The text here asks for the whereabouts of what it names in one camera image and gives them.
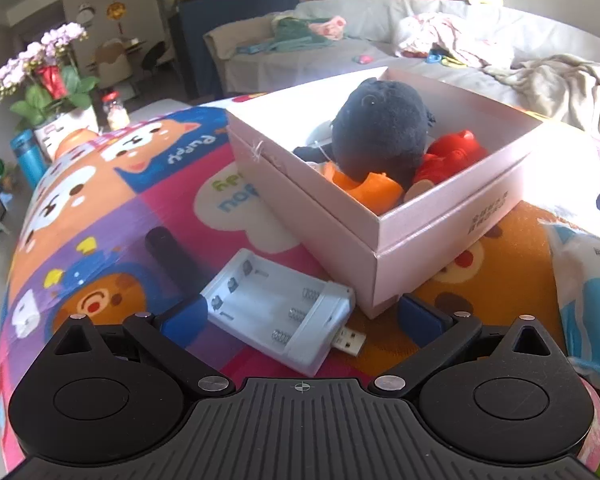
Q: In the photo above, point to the fish tank on cabinet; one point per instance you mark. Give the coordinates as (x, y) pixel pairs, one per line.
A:
(204, 36)

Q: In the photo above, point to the orange bowl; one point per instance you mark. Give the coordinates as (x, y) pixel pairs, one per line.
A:
(74, 139)

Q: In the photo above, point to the colourful cartoon play mat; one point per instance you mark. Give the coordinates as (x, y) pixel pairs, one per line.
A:
(79, 398)

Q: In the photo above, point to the beige blanket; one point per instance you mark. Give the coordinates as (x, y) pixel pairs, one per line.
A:
(564, 87)

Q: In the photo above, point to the blue water bottle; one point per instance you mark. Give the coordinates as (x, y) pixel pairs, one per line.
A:
(29, 157)

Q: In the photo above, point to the grey sofa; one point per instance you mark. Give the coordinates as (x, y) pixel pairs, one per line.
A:
(370, 29)

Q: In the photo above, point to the red daruma doll toy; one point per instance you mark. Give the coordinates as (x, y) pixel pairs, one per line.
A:
(447, 156)

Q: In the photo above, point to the pink cardboard box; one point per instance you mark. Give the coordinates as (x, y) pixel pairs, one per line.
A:
(385, 234)

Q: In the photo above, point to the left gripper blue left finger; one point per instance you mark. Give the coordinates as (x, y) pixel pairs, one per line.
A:
(165, 336)

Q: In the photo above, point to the white battery charger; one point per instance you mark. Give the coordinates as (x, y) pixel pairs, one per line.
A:
(291, 317)

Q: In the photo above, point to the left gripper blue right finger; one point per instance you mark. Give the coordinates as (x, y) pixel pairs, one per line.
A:
(441, 339)

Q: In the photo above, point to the black cylinder handle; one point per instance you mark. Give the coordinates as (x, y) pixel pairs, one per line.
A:
(188, 274)

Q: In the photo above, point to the green cloth on sofa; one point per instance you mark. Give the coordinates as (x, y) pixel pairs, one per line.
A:
(297, 34)

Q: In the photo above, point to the black plush toy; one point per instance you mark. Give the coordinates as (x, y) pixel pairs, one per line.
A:
(382, 128)

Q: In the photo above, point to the orange pumpkin toy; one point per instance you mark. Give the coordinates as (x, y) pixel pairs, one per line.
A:
(377, 192)

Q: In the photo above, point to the red lid candy jar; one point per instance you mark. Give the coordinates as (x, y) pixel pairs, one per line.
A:
(116, 113)

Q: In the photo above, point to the pink orchid flower pot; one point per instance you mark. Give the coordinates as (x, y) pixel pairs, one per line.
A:
(54, 98)

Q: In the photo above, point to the dining chair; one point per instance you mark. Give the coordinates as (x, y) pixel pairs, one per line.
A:
(112, 64)

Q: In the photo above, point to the blue white mask package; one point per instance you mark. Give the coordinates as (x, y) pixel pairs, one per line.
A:
(576, 265)

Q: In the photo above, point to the small pink toy on sofa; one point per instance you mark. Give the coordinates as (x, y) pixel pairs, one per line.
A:
(363, 59)

